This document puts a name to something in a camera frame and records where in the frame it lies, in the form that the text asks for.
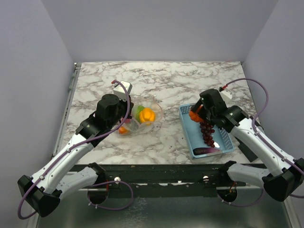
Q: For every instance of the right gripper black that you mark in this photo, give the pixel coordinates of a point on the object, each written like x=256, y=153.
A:
x=201, y=112

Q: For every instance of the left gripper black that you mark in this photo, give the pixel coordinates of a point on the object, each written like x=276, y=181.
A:
x=130, y=107

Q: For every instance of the small orange fruit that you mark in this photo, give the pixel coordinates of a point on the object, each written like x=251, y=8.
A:
x=194, y=115

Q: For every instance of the green orange mango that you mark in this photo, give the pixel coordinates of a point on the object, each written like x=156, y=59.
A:
x=123, y=131

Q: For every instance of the dark red grapes bunch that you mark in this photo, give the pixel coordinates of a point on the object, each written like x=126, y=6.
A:
x=207, y=130

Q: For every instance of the green cabbage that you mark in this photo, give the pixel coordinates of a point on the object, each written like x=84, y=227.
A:
x=137, y=112

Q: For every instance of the yellow bell pepper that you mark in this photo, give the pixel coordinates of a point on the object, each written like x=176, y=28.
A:
x=147, y=116

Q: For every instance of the clear zip top bag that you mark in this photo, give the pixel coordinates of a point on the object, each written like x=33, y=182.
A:
x=133, y=125

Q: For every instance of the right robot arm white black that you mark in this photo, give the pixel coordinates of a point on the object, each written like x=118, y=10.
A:
x=282, y=174

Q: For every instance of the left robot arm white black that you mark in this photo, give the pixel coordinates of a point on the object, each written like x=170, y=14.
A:
x=45, y=189

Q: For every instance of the light blue plastic basket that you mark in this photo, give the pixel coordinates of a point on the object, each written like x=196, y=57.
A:
x=202, y=139

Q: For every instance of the long purple eggplant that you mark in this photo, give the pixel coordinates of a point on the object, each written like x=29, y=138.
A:
x=205, y=150

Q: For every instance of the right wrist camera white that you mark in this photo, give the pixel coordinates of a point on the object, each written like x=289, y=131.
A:
x=225, y=94

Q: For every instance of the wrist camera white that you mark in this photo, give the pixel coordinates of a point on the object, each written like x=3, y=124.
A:
x=225, y=94
x=122, y=90

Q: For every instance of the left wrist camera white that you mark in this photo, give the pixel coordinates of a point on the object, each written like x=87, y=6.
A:
x=122, y=90

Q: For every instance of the black mounting rail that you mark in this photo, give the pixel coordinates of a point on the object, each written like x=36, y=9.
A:
x=163, y=181

